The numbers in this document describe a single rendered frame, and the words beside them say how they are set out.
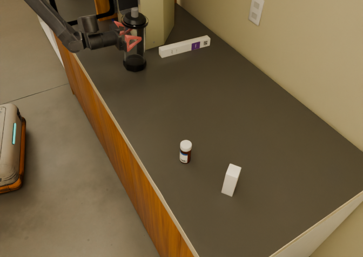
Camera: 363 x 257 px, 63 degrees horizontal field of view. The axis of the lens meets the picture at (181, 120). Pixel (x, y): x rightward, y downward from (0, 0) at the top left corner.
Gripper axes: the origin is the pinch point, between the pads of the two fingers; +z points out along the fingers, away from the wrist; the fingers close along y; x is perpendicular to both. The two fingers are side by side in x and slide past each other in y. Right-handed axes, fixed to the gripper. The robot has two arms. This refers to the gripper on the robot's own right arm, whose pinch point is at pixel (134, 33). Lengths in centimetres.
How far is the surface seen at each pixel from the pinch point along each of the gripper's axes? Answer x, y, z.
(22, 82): 119, 142, -49
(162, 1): -6.0, 10.4, 18.2
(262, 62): 12, -26, 52
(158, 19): 2.0, 10.1, 15.9
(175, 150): 15, -51, -8
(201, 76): 14.7, -20.9, 22.2
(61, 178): 114, 24, -46
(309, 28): -15, -43, 51
